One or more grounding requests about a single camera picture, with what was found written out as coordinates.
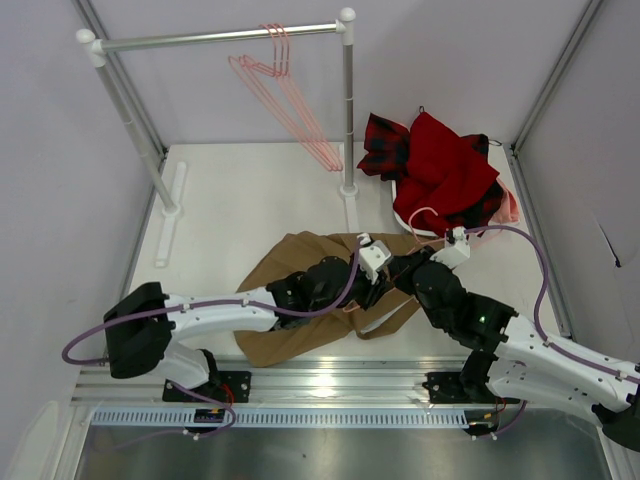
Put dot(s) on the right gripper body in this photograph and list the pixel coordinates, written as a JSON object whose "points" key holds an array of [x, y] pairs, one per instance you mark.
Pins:
{"points": [[417, 259]]}

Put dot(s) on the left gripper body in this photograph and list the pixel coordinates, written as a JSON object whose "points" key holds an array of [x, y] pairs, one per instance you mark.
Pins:
{"points": [[373, 288]]}

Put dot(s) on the tan pleated skirt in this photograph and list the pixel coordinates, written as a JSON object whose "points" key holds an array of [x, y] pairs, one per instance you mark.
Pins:
{"points": [[297, 252]]}

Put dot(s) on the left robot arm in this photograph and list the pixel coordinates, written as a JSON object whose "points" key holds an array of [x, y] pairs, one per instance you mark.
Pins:
{"points": [[145, 331]]}

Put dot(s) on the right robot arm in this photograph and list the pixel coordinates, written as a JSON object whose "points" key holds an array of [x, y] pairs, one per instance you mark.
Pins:
{"points": [[511, 357]]}

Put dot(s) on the white laundry basket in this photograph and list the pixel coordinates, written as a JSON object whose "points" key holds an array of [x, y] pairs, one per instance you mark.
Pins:
{"points": [[401, 222]]}

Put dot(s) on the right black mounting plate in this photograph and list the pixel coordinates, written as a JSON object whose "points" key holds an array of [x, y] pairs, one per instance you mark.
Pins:
{"points": [[448, 387]]}

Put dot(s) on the black mounting plate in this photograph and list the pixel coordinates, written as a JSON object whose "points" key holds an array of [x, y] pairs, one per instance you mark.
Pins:
{"points": [[448, 387], [230, 387]]}

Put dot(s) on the pink garment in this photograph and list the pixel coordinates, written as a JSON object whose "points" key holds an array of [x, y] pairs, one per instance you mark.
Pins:
{"points": [[499, 206]]}

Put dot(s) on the red black plaid garment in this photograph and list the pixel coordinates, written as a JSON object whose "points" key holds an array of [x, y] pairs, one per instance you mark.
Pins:
{"points": [[387, 149]]}

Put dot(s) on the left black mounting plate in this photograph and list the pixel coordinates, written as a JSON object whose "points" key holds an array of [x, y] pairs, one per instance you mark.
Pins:
{"points": [[230, 387]]}

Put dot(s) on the silver clothes rack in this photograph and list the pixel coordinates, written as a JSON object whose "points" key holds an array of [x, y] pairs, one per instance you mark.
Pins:
{"points": [[274, 86]]}

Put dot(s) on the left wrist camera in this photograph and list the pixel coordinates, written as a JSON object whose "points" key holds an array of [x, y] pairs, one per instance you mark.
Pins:
{"points": [[373, 256]]}

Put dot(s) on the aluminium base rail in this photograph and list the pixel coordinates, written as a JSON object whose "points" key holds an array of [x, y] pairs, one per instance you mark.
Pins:
{"points": [[300, 383]]}

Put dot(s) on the white slotted cable duct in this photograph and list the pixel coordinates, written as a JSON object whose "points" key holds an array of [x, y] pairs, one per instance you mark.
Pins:
{"points": [[280, 417]]}

